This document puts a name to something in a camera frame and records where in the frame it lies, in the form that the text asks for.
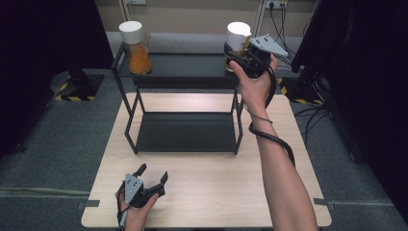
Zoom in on spice jar with spouted white lid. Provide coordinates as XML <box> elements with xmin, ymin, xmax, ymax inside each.
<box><xmin>223</xmin><ymin>21</ymin><xmax>253</xmax><ymax>72</ymax></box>

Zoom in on person's left hand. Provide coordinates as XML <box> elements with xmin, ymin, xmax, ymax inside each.
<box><xmin>115</xmin><ymin>190</ymin><xmax>160</xmax><ymax>231</ymax></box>

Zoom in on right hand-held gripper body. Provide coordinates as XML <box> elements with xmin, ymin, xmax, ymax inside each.
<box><xmin>238</xmin><ymin>34</ymin><xmax>289</xmax><ymax>79</ymax></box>

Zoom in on grey tape strip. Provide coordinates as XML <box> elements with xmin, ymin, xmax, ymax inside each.
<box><xmin>313</xmin><ymin>197</ymin><xmax>337</xmax><ymax>211</ymax></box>
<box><xmin>76</xmin><ymin>199</ymin><xmax>101</xmax><ymax>211</ymax></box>

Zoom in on black cables from wall socket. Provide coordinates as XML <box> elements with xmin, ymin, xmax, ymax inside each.
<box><xmin>268</xmin><ymin>3</ymin><xmax>296</xmax><ymax>69</ymax></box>

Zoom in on person's right hand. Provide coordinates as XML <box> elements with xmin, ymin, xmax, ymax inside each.
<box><xmin>228</xmin><ymin>53</ymin><xmax>279</xmax><ymax>112</ymax></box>

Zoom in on hand-held gripper cable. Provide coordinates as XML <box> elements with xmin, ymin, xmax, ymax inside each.
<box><xmin>248</xmin><ymin>65</ymin><xmax>296</xmax><ymax>168</ymax></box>
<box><xmin>115</xmin><ymin>182</ymin><xmax>130</xmax><ymax>231</ymax></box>

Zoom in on right hand-held gripper cable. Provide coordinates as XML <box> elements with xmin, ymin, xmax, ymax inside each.
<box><xmin>248</xmin><ymin>65</ymin><xmax>296</xmax><ymax>168</ymax></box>

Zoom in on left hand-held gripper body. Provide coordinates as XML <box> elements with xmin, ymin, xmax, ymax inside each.
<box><xmin>124</xmin><ymin>173</ymin><xmax>166</xmax><ymax>208</ymax></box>

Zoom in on black curtain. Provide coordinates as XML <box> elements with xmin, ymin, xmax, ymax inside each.
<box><xmin>0</xmin><ymin>0</ymin><xmax>115</xmax><ymax>161</ymax></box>
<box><xmin>290</xmin><ymin>0</ymin><xmax>408</xmax><ymax>223</ymax></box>

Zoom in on white wall power socket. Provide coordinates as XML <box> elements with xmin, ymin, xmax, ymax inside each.
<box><xmin>264</xmin><ymin>0</ymin><xmax>289</xmax><ymax>10</ymax></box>

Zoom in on black metal two-tier rack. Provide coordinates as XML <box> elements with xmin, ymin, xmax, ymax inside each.
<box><xmin>110</xmin><ymin>41</ymin><xmax>253</xmax><ymax>155</ymax></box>

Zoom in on left hand-held gripper cable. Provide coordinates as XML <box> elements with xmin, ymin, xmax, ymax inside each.
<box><xmin>115</xmin><ymin>182</ymin><xmax>130</xmax><ymax>231</ymax></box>

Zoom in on black floor cables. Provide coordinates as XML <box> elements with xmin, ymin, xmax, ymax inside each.
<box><xmin>293</xmin><ymin>101</ymin><xmax>333</xmax><ymax>147</ymax></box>

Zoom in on thin wrist band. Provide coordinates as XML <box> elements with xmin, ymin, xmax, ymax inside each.
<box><xmin>244</xmin><ymin>104</ymin><xmax>274</xmax><ymax>125</ymax></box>

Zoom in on black stand base striped tape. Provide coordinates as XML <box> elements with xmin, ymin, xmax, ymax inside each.
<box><xmin>50</xmin><ymin>70</ymin><xmax>106</xmax><ymax>103</ymax></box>
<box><xmin>277</xmin><ymin>74</ymin><xmax>325</xmax><ymax>106</ymax></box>

